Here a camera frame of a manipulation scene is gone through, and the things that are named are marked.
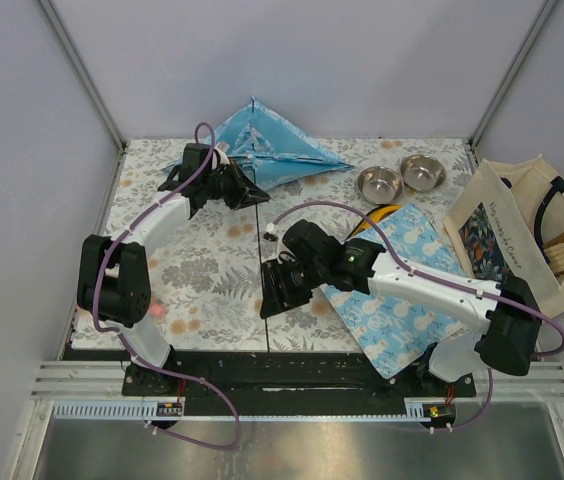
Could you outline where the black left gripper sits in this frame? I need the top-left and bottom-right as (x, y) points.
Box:
(202, 160), (270, 211)

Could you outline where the beige canvas tote bag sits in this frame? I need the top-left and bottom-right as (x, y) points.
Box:
(443, 157), (564, 317)

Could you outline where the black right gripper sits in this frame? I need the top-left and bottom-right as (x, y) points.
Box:
(259, 255), (327, 319)

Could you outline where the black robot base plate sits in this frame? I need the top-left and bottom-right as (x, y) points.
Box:
(119, 351), (476, 405)

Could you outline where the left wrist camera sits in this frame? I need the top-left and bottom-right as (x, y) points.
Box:
(211, 142), (230, 170)

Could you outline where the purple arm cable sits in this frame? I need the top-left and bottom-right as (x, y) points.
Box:
(274, 200), (564, 436)
(91, 121), (243, 451)

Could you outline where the steel pet bowl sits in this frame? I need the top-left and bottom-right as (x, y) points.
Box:
(400, 154), (447, 192)
(356, 166), (405, 205)

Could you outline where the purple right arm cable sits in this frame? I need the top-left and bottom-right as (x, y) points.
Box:
(274, 200), (564, 436)

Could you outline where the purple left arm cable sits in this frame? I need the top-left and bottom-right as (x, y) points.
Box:
(91, 121), (243, 451)

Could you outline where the right steel pet bowl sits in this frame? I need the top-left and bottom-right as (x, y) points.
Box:
(400, 154), (447, 192)

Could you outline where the white slotted cable duct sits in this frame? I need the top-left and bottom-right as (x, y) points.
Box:
(53, 392), (428, 422)

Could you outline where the floral white tablecloth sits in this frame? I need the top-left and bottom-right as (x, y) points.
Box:
(64, 137), (493, 354)

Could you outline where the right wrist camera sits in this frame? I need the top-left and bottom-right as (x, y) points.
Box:
(263, 223), (281, 245)

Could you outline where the left steel pet bowl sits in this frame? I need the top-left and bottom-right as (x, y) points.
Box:
(356, 166), (405, 205)

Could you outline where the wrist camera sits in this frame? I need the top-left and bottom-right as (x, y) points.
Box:
(263, 223), (281, 245)
(211, 142), (230, 170)

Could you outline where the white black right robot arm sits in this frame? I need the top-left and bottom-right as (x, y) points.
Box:
(260, 220), (541, 396)

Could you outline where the blue snowman tent mat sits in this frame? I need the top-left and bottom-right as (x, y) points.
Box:
(322, 204), (465, 379)

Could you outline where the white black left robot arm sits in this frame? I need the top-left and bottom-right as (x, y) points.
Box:
(77, 142), (270, 395)

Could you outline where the blue snowman pet tent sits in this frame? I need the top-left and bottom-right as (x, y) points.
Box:
(161, 96), (356, 194)

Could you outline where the pink pet toy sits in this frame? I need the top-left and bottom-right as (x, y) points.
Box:
(149, 301), (167, 318)

